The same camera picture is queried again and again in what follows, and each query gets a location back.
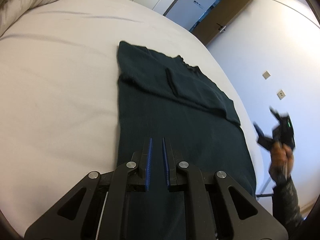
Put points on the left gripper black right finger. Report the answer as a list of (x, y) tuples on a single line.
[(215, 205)]

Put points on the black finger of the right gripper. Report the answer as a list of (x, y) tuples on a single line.
[(276, 114), (262, 140)]

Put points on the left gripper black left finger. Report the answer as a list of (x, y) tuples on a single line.
[(96, 208)]

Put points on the dark green knit sweater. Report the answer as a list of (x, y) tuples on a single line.
[(164, 97)]

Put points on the person's right forearm sleeve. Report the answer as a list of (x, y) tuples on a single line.
[(285, 208)]

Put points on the person's right hand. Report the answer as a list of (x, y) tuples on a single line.
[(282, 160)]

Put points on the white bed mattress sheet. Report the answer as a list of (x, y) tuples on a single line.
[(59, 105)]

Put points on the brown wooden door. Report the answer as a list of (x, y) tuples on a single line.
[(216, 21)]

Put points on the beige wall socket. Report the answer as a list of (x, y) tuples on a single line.
[(281, 94)]

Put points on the beige wall switch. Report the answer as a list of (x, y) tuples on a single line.
[(266, 75)]

